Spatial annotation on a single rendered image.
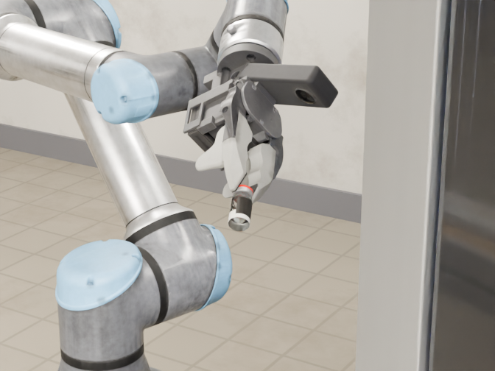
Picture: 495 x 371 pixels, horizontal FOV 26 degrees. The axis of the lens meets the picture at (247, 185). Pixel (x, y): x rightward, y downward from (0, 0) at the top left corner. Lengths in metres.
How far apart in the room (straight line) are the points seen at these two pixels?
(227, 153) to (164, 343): 2.37
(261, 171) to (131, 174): 0.48
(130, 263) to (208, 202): 3.16
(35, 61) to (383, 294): 0.81
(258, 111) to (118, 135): 0.47
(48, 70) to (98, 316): 0.33
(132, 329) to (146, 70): 0.39
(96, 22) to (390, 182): 1.01
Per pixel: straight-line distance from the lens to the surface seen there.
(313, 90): 1.13
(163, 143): 4.83
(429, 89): 0.67
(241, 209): 1.06
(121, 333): 1.47
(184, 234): 1.53
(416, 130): 0.68
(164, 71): 1.29
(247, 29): 1.24
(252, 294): 3.75
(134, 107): 1.26
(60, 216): 4.50
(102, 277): 1.43
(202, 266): 1.53
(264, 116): 1.16
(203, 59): 1.33
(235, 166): 1.08
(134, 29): 4.79
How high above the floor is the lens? 1.59
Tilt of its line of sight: 19 degrees down
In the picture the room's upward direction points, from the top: straight up
